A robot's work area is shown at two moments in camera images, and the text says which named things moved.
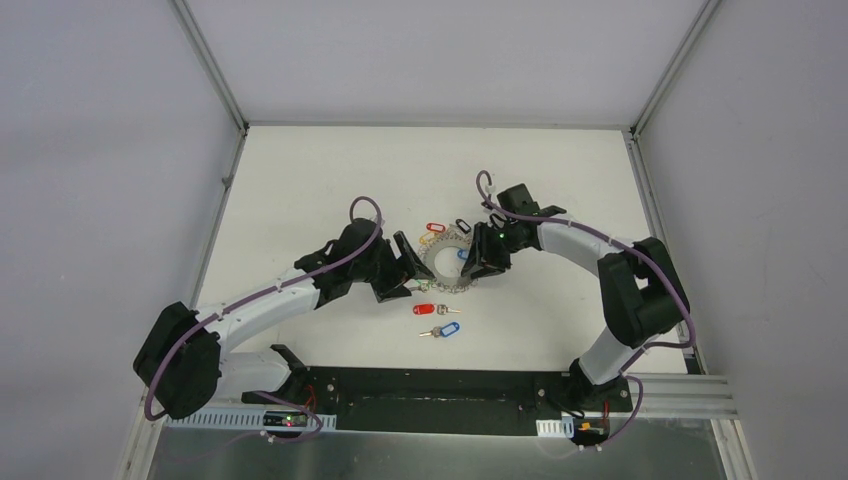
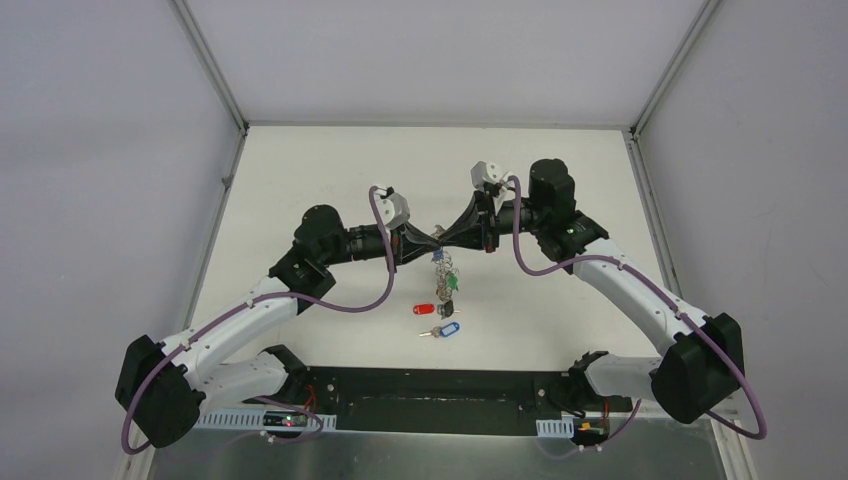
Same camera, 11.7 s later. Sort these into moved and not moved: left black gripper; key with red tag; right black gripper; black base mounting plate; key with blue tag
Moved: left black gripper; right black gripper
Not moved: key with blue tag; key with red tag; black base mounting plate
